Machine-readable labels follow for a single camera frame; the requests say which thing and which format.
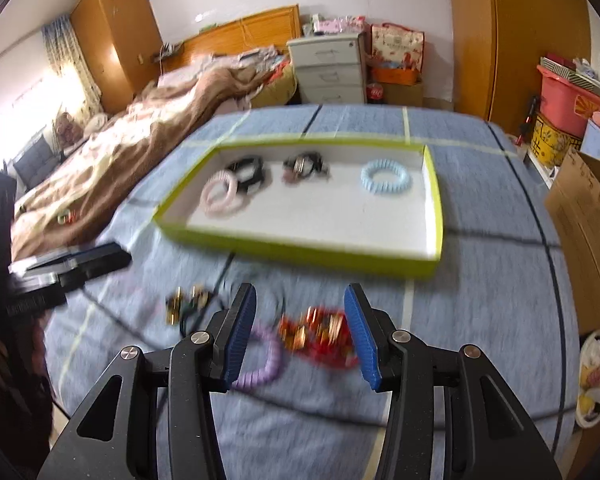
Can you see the large wooden wardrobe right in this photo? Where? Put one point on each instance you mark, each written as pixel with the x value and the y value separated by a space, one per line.
pixel 497 44

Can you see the brown cardboard box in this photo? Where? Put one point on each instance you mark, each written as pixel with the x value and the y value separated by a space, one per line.
pixel 573 203

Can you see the bed with brown blanket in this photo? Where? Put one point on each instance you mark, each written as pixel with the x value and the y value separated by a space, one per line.
pixel 77 201

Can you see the round trash bin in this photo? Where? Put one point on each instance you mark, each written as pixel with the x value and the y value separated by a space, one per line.
pixel 588 400

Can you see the white three-drawer cabinet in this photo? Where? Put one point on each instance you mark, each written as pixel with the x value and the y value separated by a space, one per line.
pixel 330 69

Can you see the black fitness wristband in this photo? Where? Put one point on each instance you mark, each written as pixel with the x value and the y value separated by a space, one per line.
pixel 249 173

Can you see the green shallow cardboard tray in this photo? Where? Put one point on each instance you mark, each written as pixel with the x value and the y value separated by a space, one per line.
pixel 378 212

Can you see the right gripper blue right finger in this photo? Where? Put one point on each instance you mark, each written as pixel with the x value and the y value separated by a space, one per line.
pixel 370 340

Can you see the blue plaid table cloth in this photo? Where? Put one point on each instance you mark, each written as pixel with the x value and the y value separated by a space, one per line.
pixel 502 285

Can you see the orange box under bag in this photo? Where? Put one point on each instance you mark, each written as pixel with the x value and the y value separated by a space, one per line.
pixel 395 76

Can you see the wooden headboard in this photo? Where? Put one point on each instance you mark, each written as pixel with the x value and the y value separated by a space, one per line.
pixel 271 28

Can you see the red white gift bag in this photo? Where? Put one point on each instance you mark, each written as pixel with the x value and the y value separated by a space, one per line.
pixel 392 43

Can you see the black hair tie pink bead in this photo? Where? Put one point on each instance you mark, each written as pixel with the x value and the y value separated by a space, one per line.
pixel 301 167

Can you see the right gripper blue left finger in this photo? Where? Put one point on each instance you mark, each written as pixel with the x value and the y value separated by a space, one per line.
pixel 230 330

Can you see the floral curtain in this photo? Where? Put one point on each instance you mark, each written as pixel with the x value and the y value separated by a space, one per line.
pixel 81 96

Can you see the pink plastic bin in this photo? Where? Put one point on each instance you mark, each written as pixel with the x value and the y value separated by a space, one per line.
pixel 566 106

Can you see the tall wooden wardrobe left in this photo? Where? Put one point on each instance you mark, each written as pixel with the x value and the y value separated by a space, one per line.
pixel 119 40

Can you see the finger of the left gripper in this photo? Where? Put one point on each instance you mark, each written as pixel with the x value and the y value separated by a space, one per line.
pixel 70 267

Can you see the yellow patterned box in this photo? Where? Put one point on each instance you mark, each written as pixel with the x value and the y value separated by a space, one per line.
pixel 549 145

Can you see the red soda bottle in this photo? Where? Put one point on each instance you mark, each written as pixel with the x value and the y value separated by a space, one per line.
pixel 375 93

